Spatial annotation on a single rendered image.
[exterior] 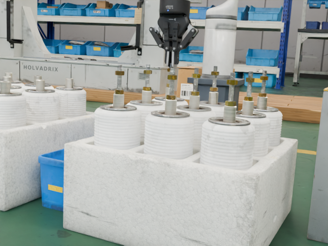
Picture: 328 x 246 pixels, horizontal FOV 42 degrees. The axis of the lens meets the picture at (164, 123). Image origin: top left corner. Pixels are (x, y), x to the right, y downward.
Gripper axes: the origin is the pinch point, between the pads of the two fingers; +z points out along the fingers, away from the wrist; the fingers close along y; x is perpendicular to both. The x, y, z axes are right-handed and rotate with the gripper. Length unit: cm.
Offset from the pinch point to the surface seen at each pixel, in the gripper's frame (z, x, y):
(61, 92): 11.0, -4.3, -30.9
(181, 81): 13, 92, -36
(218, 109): 10.8, -4.3, 14.4
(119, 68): 1.9, -24.2, -0.3
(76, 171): 22.4, -31.6, -5.0
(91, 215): 30.7, -31.7, -1.2
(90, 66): 12, 157, -134
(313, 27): -42, 515, -29
